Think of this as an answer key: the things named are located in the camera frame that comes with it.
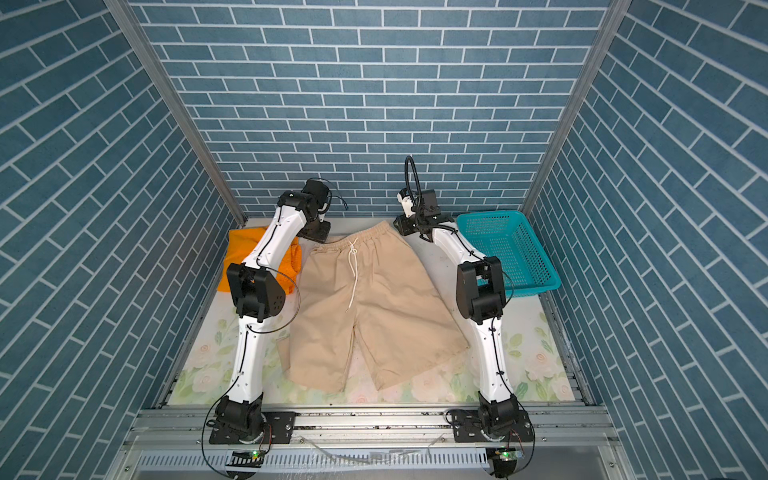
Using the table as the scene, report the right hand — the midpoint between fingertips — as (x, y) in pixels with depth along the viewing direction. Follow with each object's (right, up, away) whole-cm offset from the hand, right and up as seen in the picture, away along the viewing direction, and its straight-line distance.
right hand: (399, 217), depth 103 cm
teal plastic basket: (+43, -6, +12) cm, 45 cm away
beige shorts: (-11, -24, -4) cm, 26 cm away
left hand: (-28, -6, -5) cm, 29 cm away
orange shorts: (-57, -10, +2) cm, 58 cm away
